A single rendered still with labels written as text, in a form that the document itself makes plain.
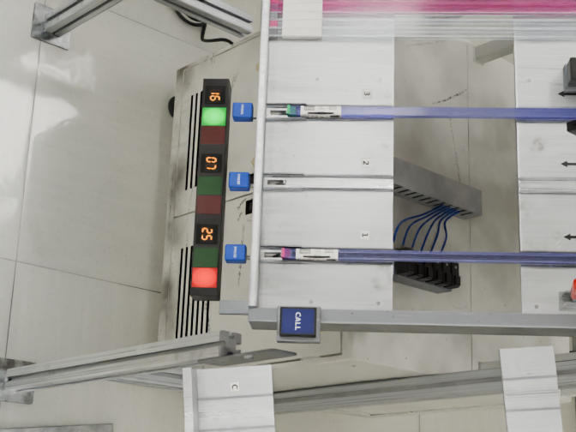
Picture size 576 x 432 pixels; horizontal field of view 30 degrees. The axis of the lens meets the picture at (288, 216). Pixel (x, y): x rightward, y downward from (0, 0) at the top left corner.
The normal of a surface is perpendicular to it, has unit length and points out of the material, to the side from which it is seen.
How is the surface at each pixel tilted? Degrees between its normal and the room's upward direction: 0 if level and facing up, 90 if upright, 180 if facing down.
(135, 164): 0
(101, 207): 0
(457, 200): 0
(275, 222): 46
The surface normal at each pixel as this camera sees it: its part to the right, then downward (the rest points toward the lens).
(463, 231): 0.68, -0.19
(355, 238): -0.06, -0.29
